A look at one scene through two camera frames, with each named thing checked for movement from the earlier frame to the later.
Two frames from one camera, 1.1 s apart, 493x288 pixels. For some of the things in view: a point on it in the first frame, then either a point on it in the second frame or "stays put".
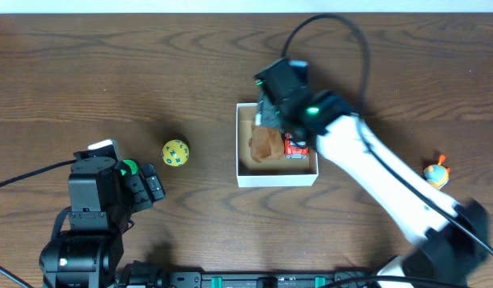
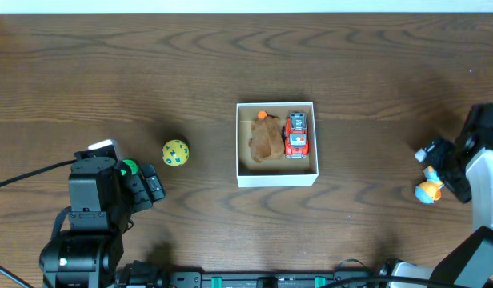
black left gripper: x=151 y=185 stays put
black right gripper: x=269 y=112 -> x=434 y=153
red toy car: x=294 y=150 stays put
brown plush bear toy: x=266 y=144 stays put
